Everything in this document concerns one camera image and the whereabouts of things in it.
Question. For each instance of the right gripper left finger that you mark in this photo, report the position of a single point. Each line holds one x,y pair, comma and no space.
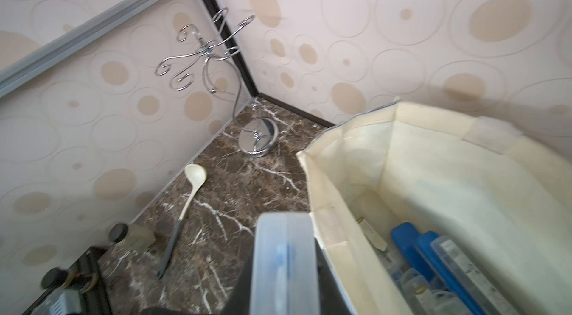
238,302

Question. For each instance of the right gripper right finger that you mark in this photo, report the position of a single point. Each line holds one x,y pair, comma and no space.
331,300

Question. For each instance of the clear case red label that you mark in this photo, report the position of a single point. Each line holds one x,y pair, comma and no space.
285,274

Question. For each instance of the blue opaque case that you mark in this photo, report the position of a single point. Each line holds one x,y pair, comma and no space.
423,246
404,236

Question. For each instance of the clear case barcode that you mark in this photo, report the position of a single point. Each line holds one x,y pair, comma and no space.
480,288

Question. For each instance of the cream canvas starry-night tote bag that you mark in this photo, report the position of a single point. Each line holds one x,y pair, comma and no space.
503,197

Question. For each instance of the small jar black lid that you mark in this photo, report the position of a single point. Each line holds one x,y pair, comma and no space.
132,237

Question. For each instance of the cream spoon grey handle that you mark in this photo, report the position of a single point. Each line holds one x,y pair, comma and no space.
196,175

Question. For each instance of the chrome wire jewelry stand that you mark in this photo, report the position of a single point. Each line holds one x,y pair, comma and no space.
258,134

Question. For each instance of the aluminium rail left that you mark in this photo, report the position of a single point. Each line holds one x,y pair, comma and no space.
34,64

